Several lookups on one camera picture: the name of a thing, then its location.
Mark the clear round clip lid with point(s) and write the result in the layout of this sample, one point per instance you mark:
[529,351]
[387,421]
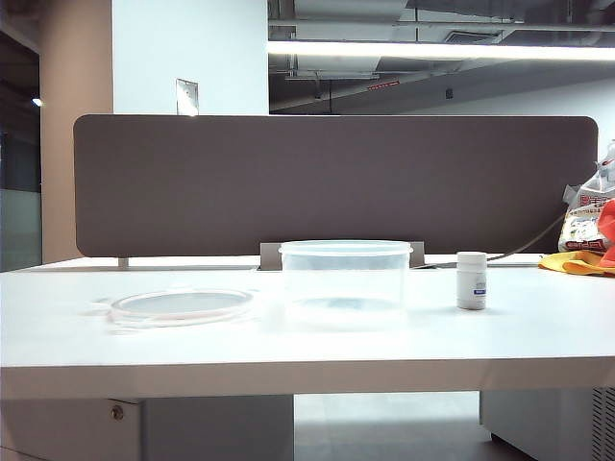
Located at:
[182,306]

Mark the small white medicine bottle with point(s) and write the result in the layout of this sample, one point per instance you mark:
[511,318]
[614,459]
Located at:
[472,283]

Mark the round clear plastic box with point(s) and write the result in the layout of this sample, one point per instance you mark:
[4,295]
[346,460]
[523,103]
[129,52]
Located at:
[346,278]

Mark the brown desk divider panel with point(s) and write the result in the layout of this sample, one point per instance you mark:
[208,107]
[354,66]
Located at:
[192,192]

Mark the red ceiling sign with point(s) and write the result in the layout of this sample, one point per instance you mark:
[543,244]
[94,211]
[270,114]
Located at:
[383,86]

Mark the long ceiling light strip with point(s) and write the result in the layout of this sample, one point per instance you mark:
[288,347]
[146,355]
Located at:
[384,49]

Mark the white drawer cabinet with lock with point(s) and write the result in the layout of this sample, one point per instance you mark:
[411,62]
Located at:
[192,427]

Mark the yellow orange cloth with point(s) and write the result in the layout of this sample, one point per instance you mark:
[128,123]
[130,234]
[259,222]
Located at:
[572,263]

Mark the white printed snack bag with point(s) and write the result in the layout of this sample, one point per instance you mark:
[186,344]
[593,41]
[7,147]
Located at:
[583,216]

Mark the red orange plastic bag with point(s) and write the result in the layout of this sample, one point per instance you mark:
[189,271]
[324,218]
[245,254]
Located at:
[609,230]

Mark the white cabinet with vent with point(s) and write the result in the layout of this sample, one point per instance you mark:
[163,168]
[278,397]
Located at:
[552,422]

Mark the metal wall plate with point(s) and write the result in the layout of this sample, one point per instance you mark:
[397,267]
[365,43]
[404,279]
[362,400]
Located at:
[187,96]

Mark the grey divider bracket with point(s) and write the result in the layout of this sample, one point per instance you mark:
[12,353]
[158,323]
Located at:
[124,262]

